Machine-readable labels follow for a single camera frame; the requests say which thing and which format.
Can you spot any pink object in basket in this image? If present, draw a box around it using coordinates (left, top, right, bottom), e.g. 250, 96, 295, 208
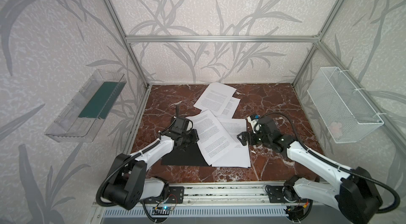
328, 122, 343, 139

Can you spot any white wire mesh basket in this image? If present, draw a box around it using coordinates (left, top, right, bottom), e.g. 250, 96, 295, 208
308, 67, 384, 144

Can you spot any blue and black file folder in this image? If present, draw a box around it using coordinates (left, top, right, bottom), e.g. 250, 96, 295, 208
161, 143, 209, 167

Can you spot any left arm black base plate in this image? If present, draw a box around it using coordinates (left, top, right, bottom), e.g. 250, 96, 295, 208
144, 186, 185, 205

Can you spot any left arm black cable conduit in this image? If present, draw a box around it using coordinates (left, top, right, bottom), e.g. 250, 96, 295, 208
95, 103, 192, 207

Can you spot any clear plastic wall tray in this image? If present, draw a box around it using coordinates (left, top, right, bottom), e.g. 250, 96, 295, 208
45, 69, 127, 143

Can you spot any right electronics board with wires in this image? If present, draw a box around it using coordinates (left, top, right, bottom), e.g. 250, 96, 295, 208
285, 200, 314, 224

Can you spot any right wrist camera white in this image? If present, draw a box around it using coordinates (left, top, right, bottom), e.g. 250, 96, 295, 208
247, 114, 260, 133

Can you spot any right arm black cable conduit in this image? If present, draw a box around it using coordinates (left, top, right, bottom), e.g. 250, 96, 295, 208
253, 112, 401, 214

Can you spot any white printed paper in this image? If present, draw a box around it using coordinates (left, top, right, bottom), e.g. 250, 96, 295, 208
187, 110, 237, 165
212, 118, 251, 168
218, 97, 240, 118

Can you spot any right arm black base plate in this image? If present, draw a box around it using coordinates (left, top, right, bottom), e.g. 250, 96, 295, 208
265, 185, 299, 203

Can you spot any aluminium cage frame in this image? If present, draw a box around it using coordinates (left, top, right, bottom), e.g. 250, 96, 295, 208
88, 0, 406, 187

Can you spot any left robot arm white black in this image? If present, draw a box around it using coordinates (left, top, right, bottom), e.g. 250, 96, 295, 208
96, 116, 199, 210

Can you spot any aluminium front rail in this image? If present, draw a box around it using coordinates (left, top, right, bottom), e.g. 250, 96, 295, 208
91, 182, 359, 207

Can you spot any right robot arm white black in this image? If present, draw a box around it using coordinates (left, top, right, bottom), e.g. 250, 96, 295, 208
237, 115, 382, 224

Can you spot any electronics board with wires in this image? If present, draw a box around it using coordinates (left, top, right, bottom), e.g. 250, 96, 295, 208
142, 201, 177, 224
285, 200, 314, 224

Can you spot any left electronics board with wires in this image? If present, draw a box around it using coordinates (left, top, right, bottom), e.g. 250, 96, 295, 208
142, 201, 177, 224

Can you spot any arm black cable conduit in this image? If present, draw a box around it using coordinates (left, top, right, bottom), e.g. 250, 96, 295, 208
253, 112, 401, 214
95, 103, 192, 207

